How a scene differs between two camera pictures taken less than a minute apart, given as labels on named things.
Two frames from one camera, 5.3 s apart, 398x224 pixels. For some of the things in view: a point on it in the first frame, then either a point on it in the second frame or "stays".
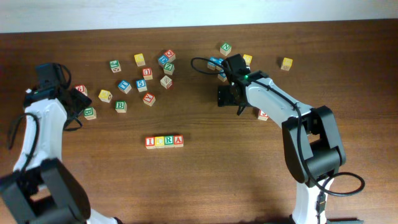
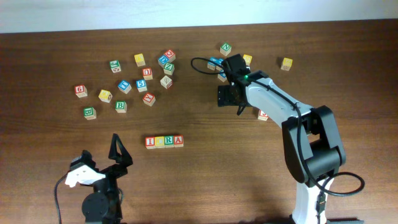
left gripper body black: [83, 102] to [109, 183]
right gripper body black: [226, 93] stays
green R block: [168, 141] stays
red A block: [178, 140] stays
